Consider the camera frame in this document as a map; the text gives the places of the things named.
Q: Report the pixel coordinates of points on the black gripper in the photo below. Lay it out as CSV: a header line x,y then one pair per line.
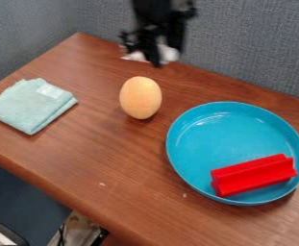
x,y
163,16

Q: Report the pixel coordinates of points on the white toothpaste tube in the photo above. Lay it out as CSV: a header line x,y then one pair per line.
x,y
167,53

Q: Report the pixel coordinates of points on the blue round plate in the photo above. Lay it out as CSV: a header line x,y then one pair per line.
x,y
222,133

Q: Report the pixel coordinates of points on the light blue folded cloth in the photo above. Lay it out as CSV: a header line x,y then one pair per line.
x,y
32,103

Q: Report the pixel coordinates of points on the orange egg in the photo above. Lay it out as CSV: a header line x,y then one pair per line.
x,y
140,97

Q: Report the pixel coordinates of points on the red plastic block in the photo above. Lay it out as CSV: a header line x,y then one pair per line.
x,y
252,174

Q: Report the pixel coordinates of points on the grey object under table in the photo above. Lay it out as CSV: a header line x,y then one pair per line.
x,y
77,232

